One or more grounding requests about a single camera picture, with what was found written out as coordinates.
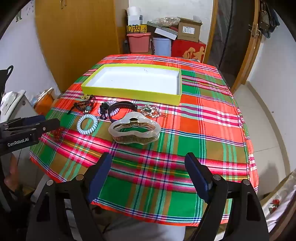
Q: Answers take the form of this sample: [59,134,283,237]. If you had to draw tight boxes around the white box striped edge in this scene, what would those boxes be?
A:
[154,27,178,40]

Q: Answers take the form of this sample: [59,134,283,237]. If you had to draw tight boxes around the small black claw clip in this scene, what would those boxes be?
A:
[99,103,110,120]

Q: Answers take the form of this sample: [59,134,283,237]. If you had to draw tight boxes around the large translucent hair claw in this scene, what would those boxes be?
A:
[108,111,162,146]

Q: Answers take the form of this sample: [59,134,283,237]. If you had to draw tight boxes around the white plastic bag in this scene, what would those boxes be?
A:
[0,91,26,114]

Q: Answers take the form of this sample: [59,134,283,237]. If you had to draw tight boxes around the orange bucket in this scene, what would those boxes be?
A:
[33,89,56,115]

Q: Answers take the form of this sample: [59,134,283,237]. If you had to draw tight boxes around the brown cardboard box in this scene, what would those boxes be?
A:
[177,17,203,43]

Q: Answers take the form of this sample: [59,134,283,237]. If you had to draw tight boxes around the pale blue bucket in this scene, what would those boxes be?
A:
[153,37,172,56]

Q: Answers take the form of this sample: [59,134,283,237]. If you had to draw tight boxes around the pink spiral hair tie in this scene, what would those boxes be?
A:
[97,100,121,117]

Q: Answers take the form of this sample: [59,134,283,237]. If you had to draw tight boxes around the red bead bracelet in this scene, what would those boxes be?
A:
[51,127,65,139]

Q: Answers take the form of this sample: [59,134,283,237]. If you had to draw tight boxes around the black wristband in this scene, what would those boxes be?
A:
[108,101,138,123]

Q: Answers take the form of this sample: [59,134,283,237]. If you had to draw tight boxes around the pale blue spiral hair tie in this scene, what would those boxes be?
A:
[77,114,99,135]

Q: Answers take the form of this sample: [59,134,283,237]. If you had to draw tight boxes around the wooden wardrobe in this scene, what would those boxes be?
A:
[35,0,123,92]

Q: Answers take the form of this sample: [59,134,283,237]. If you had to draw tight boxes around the pink plastic bin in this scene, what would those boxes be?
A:
[126,32,152,54]

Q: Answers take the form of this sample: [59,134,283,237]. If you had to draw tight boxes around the black bag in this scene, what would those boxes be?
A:
[0,65,14,93]

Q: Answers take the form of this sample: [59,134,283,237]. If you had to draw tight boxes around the dark bead bracelet black cord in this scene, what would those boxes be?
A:
[67,95,96,115]

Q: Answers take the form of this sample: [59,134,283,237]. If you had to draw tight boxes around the white appliance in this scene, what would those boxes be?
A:
[0,97,41,123]

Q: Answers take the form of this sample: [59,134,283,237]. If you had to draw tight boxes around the yellow shallow box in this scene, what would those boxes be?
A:
[81,64,182,106]

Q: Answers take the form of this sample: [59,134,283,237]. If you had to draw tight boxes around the floral cloth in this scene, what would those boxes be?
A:
[264,171,296,232]

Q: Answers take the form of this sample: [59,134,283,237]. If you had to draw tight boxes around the dark curtain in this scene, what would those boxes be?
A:
[207,0,255,78]

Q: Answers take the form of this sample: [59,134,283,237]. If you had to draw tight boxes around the hanging bags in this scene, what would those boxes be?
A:
[259,0,281,39]

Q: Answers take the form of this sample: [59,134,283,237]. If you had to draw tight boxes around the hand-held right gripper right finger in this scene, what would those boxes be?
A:
[184,152,270,241]

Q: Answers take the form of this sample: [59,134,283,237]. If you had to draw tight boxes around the clear plastic bag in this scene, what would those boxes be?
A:
[155,16,181,26]

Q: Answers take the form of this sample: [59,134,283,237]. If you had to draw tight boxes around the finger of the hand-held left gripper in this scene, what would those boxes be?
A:
[0,115,46,129]
[0,118,60,139]

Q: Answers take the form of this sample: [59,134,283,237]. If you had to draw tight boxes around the plaid tablecloth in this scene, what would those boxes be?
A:
[30,54,259,226]

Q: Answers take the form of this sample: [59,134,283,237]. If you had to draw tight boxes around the white carton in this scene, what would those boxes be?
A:
[127,6,143,25]

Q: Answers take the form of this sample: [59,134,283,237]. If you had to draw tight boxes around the yellow printed tin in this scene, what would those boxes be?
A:
[126,24,148,34]

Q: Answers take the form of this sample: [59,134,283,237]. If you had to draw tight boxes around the rhinestone hair clip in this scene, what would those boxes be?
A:
[140,104,167,118]

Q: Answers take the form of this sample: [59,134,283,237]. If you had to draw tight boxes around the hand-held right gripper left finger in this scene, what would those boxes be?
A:
[26,152,113,241]

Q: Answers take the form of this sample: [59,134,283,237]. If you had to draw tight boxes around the red box gold print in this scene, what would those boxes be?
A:
[171,39,207,63]

